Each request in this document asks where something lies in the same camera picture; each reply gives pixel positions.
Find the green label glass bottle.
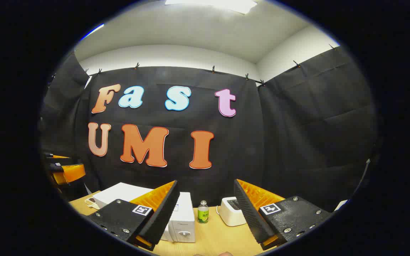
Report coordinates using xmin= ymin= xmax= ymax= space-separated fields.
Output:
xmin=198 ymin=200 xmax=209 ymax=224

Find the white toaster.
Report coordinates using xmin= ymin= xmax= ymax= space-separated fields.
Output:
xmin=216 ymin=197 xmax=247 ymax=227

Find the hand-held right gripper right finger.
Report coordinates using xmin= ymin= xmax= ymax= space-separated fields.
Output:
xmin=234 ymin=179 xmax=333 ymax=251

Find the white microwave oven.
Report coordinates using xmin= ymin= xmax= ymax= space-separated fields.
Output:
xmin=93 ymin=182 xmax=196 ymax=243

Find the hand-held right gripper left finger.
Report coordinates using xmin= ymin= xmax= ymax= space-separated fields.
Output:
xmin=88 ymin=180 xmax=180 ymax=251

